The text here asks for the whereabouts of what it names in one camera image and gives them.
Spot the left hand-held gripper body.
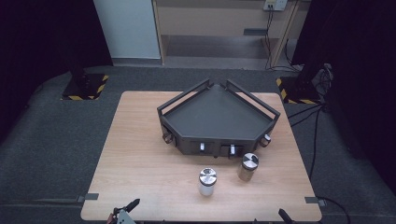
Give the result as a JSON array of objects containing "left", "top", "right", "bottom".
[{"left": 106, "top": 207, "right": 137, "bottom": 224}]

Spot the brown spice jar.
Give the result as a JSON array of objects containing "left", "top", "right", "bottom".
[{"left": 236, "top": 152, "right": 260, "bottom": 182}]

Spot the white spice jar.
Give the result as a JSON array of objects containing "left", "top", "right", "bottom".
[{"left": 198, "top": 167, "right": 219, "bottom": 197}]

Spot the black corner shelf rack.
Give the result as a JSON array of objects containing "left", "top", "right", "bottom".
[{"left": 156, "top": 77, "right": 281, "bottom": 160}]

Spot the grey tape strip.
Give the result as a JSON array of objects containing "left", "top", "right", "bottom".
[
  {"left": 304, "top": 196, "right": 327, "bottom": 207},
  {"left": 76, "top": 192, "right": 100, "bottom": 203}
]

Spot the black stand base, striped tape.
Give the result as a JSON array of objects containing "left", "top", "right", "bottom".
[
  {"left": 275, "top": 76, "right": 325, "bottom": 105},
  {"left": 60, "top": 73, "right": 110, "bottom": 102}
]

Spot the dark curtain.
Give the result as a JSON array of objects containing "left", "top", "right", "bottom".
[
  {"left": 290, "top": 0, "right": 396, "bottom": 195},
  {"left": 0, "top": 0, "right": 114, "bottom": 143}
]

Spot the white panel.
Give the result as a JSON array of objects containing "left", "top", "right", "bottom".
[{"left": 92, "top": 0, "right": 162, "bottom": 60}]

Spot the wooden shelf unit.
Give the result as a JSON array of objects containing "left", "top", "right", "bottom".
[{"left": 151, "top": 0, "right": 302, "bottom": 68}]

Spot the black cable at table edge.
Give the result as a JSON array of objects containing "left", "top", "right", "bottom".
[{"left": 317, "top": 195, "right": 353, "bottom": 224}]

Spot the black floor cable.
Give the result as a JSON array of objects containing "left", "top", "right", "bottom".
[{"left": 287, "top": 103, "right": 328, "bottom": 181}]

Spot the bundle of cables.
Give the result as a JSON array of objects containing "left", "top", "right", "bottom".
[{"left": 311, "top": 63, "right": 334, "bottom": 96}]

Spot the black cable from outlet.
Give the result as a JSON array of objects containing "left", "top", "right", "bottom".
[{"left": 263, "top": 8, "right": 300, "bottom": 73}]

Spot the white wall outlet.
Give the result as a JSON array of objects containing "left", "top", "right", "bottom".
[{"left": 262, "top": 0, "right": 289, "bottom": 12}]

